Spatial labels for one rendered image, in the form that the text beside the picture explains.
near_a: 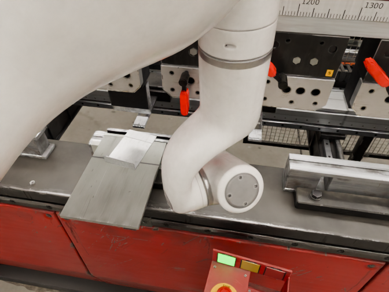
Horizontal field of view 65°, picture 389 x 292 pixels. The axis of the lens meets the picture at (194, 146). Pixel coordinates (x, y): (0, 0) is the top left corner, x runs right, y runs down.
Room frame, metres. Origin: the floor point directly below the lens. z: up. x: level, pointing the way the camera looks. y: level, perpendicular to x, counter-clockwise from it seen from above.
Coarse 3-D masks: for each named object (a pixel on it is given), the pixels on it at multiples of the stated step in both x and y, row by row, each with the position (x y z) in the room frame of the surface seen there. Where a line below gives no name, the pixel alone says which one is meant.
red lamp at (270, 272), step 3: (267, 267) 0.33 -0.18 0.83; (267, 270) 0.33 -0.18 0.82; (270, 270) 0.33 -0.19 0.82; (273, 270) 0.32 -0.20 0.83; (276, 270) 0.32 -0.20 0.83; (267, 273) 0.33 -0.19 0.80; (270, 273) 0.33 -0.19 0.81; (273, 273) 0.32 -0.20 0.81; (276, 273) 0.32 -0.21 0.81; (279, 273) 0.32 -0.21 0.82; (282, 273) 0.32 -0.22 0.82; (270, 276) 0.32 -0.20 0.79; (273, 276) 0.32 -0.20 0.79; (276, 276) 0.32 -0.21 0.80; (279, 276) 0.32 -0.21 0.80; (282, 276) 0.32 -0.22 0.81
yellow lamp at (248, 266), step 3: (243, 261) 0.35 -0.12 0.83; (246, 261) 0.34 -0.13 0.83; (243, 264) 0.35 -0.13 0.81; (246, 264) 0.34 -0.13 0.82; (249, 264) 0.34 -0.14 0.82; (252, 264) 0.34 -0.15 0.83; (255, 264) 0.34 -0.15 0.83; (240, 267) 0.35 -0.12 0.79; (243, 267) 0.35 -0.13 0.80; (246, 267) 0.34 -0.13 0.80; (249, 267) 0.34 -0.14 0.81; (252, 267) 0.34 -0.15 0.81; (255, 267) 0.34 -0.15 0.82; (258, 267) 0.33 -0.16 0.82; (249, 270) 0.34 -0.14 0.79; (252, 270) 0.34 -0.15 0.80; (255, 270) 0.34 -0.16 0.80
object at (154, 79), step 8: (152, 72) 0.90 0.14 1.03; (152, 80) 0.85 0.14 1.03; (160, 80) 0.85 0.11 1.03; (152, 88) 0.82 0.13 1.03; (160, 88) 0.82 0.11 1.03; (152, 96) 0.81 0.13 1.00; (160, 96) 0.81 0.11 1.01; (168, 96) 0.80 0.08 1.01; (152, 104) 0.77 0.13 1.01; (136, 120) 0.69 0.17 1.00; (144, 120) 0.69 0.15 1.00; (144, 128) 0.66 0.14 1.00
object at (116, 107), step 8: (144, 88) 0.62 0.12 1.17; (112, 96) 0.63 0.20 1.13; (120, 96) 0.63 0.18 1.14; (128, 96) 0.62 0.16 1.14; (136, 96) 0.62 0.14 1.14; (144, 96) 0.62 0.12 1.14; (112, 104) 0.63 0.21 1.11; (120, 104) 0.63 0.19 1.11; (128, 104) 0.62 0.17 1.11; (136, 104) 0.62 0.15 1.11; (144, 104) 0.62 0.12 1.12; (136, 112) 0.63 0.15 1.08; (144, 112) 0.63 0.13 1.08
